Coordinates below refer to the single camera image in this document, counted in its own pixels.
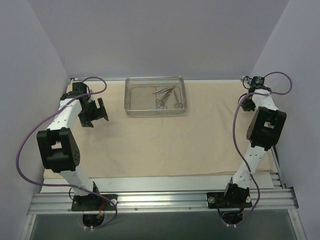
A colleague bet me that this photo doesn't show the beige surgical wrap cloth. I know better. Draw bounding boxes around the beige surgical wrap cloth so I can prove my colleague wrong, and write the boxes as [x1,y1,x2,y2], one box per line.
[72,81,254,178]

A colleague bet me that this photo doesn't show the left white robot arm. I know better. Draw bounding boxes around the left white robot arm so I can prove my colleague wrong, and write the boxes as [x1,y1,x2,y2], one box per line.
[36,92,109,210]

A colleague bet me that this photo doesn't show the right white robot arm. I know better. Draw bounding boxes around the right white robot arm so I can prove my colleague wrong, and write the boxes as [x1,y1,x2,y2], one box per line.
[222,88,287,207]

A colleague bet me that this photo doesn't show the steel scissors left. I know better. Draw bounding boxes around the steel scissors left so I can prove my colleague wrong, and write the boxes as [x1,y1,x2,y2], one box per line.
[155,90,173,110]

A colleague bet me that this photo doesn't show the steel scissors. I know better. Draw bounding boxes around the steel scissors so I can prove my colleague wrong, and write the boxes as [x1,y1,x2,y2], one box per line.
[173,90,184,109]
[155,90,173,110]

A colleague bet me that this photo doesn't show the steel scissors right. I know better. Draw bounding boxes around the steel scissors right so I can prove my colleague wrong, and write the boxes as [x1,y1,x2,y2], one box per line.
[173,90,184,109]

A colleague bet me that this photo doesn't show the steel tweezers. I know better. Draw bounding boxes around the steel tweezers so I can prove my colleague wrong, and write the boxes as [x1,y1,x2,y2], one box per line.
[153,86,175,94]

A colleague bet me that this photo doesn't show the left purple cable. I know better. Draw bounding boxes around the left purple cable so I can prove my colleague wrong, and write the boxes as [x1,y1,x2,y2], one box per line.
[15,76,119,229]

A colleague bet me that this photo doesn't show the purple cable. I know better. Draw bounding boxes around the purple cable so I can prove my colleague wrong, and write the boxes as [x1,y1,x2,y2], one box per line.
[219,71,294,226]
[15,76,119,229]

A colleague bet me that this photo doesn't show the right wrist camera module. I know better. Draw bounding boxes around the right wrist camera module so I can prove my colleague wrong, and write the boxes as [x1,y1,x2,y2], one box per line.
[250,76,265,88]

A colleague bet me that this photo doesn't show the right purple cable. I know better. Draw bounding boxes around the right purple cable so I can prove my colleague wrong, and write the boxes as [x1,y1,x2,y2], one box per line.
[219,71,294,226]

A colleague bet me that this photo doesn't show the wire mesh instrument tray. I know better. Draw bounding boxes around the wire mesh instrument tray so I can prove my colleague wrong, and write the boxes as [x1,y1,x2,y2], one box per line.
[124,76,188,117]

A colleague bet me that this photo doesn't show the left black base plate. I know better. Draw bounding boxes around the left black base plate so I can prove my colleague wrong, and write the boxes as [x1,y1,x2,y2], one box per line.
[71,194,116,212]

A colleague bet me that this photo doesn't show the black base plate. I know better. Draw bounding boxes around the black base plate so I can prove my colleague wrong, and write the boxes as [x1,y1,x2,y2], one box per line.
[71,194,116,212]
[206,191,253,209]

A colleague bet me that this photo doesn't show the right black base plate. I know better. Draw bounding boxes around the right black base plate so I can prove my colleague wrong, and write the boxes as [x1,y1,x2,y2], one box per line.
[206,191,253,209]

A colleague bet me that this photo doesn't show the aluminium front rail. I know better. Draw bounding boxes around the aluminium front rail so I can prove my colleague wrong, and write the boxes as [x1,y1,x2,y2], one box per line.
[28,188,298,215]

